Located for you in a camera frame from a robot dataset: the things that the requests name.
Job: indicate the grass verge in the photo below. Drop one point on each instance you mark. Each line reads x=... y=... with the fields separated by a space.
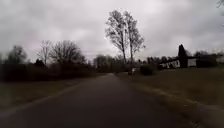
x=26 y=91
x=180 y=83

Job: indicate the long dark hedge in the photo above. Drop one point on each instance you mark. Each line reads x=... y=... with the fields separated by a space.
x=33 y=71

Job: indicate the small bare tree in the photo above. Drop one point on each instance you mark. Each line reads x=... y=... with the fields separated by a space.
x=44 y=50
x=16 y=55

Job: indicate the dark conifer tree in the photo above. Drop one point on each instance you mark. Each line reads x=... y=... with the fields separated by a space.
x=182 y=56

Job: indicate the short dark hedge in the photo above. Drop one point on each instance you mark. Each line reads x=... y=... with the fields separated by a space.
x=206 y=61

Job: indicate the tall bare tree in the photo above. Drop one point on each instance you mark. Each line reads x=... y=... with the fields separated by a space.
x=116 y=33
x=134 y=36

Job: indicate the dark round bush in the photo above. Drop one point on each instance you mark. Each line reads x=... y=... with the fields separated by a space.
x=146 y=69

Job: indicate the low white building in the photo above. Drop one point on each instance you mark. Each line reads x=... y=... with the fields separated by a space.
x=173 y=63

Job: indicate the broad bare tree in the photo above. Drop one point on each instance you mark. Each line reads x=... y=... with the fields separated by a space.
x=66 y=51

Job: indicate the distant row of trees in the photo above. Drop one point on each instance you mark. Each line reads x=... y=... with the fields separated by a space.
x=106 y=63

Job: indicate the grey asphalt road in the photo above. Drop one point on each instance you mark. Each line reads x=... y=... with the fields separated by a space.
x=100 y=103

